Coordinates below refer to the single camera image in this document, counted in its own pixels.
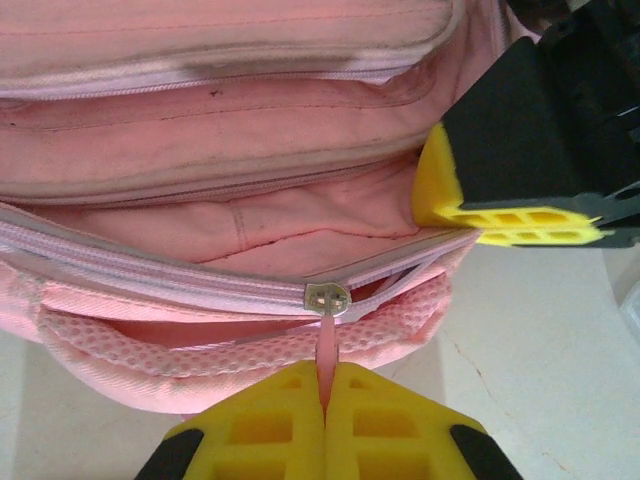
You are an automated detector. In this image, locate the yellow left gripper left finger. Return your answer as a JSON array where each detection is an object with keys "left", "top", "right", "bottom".
[{"left": 133, "top": 360, "right": 327, "bottom": 480}]

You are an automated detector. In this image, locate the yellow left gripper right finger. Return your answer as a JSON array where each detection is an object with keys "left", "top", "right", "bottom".
[{"left": 324, "top": 361, "right": 524, "bottom": 480}]

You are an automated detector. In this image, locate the pink backpack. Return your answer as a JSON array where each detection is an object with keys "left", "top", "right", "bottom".
[{"left": 0, "top": 0, "right": 544, "bottom": 417}]

